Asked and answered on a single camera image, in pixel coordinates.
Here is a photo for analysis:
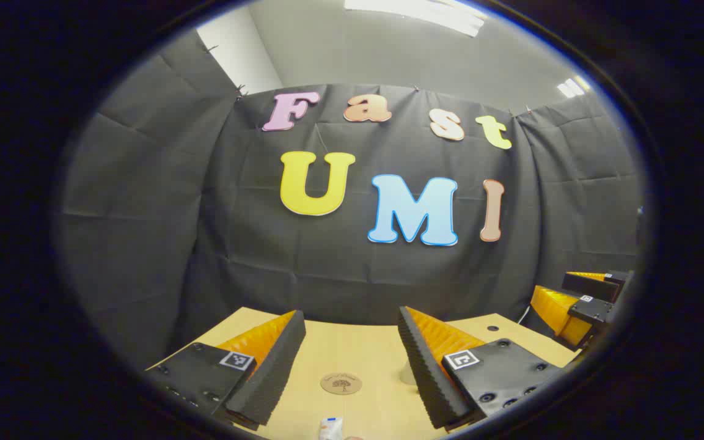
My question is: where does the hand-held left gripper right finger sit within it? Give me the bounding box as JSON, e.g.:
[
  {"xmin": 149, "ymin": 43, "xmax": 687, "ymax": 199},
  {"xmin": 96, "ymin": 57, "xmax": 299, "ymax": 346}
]
[{"xmin": 397, "ymin": 306, "xmax": 565, "ymax": 432}]

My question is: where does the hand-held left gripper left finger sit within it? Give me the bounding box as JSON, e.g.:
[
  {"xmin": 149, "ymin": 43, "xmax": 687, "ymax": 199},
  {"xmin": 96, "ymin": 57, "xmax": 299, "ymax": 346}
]
[{"xmin": 146, "ymin": 310, "xmax": 307, "ymax": 430}]

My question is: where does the round wooden coaster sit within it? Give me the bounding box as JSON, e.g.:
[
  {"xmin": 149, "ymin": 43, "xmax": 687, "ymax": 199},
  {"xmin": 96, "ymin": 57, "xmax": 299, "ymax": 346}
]
[{"xmin": 320, "ymin": 373, "xmax": 363, "ymax": 396}]

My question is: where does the light wooden desktop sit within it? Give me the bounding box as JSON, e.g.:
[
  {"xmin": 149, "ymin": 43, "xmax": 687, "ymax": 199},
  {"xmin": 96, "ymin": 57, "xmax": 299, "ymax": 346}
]
[{"xmin": 147, "ymin": 307, "xmax": 582, "ymax": 440}]

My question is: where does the black backdrop cloth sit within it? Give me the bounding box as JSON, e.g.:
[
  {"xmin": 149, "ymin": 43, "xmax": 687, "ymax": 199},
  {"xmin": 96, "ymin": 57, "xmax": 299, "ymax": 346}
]
[{"xmin": 59, "ymin": 31, "xmax": 643, "ymax": 367}]

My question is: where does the ceiling light panel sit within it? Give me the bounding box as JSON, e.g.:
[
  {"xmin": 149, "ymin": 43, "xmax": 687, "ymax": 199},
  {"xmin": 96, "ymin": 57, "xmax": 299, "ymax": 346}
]
[
  {"xmin": 344, "ymin": 0, "xmax": 487, "ymax": 37},
  {"xmin": 557, "ymin": 76, "xmax": 591, "ymax": 99}
]

